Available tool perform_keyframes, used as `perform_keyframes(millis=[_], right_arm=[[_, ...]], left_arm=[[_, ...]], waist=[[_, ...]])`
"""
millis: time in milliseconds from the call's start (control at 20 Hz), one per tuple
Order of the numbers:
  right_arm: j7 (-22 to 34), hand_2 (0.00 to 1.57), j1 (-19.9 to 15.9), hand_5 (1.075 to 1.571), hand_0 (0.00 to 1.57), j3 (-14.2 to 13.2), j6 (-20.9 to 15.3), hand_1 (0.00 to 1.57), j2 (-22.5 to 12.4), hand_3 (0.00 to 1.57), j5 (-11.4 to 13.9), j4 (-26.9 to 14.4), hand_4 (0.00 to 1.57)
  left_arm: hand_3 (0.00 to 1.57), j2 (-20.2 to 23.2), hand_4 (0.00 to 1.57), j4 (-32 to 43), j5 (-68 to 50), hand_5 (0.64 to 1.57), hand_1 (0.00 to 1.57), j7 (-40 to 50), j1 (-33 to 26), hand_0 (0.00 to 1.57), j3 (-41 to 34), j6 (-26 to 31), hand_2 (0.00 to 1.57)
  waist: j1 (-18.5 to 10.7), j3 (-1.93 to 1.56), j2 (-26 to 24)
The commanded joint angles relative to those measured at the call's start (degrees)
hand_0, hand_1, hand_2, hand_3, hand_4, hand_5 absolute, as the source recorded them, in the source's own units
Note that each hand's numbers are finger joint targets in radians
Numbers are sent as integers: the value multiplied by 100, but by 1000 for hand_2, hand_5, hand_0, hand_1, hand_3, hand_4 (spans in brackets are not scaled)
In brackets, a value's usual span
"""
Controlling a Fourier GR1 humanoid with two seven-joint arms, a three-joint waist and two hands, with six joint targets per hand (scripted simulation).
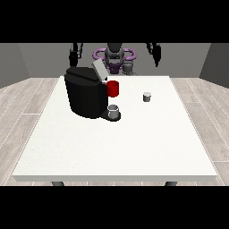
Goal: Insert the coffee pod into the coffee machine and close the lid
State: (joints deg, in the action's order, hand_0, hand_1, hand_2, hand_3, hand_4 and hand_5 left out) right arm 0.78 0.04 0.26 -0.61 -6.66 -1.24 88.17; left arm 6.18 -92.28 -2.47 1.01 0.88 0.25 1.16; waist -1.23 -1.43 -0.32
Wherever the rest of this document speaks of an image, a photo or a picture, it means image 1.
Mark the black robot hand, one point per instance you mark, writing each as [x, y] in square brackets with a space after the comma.
[155, 52]
[74, 56]

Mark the pale grey machine lid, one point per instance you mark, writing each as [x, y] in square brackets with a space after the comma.
[100, 69]

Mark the black coffee machine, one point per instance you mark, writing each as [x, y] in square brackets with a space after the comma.
[85, 94]

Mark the small grey coffee pod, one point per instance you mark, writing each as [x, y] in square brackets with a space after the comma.
[147, 97]

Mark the red pod holder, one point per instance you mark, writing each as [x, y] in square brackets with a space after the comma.
[113, 88]

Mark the grey and purple robot trunk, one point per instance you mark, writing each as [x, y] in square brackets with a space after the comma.
[114, 59]

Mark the small grey cup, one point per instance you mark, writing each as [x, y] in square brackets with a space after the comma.
[113, 111]

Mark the dark table leg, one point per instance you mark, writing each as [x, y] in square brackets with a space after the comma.
[57, 183]
[171, 183]

